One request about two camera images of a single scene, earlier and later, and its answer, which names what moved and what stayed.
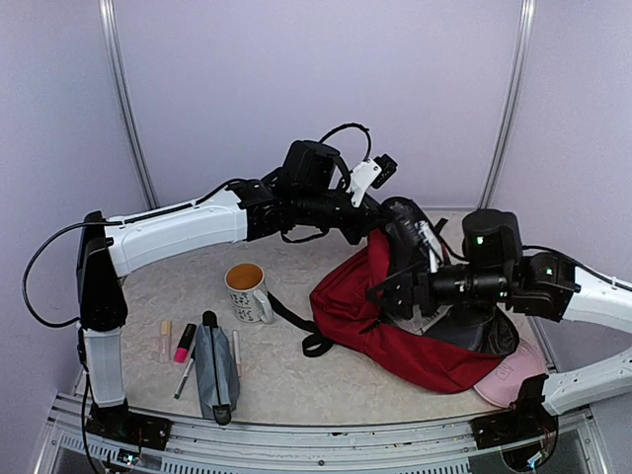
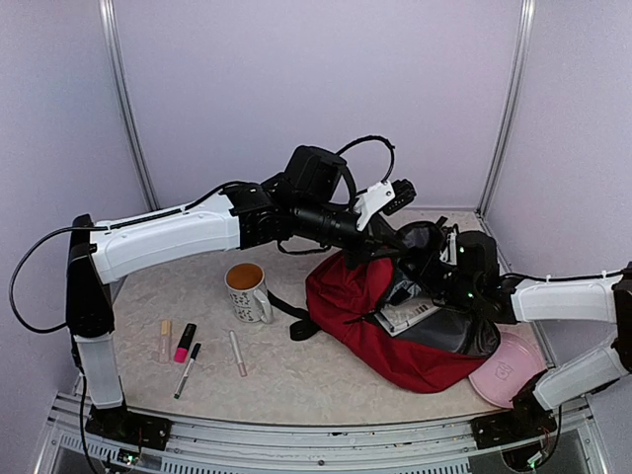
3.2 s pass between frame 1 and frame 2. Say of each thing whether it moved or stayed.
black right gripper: moved
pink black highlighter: stayed
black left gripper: moved
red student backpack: moved
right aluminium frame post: stayed
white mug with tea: stayed
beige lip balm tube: stayed
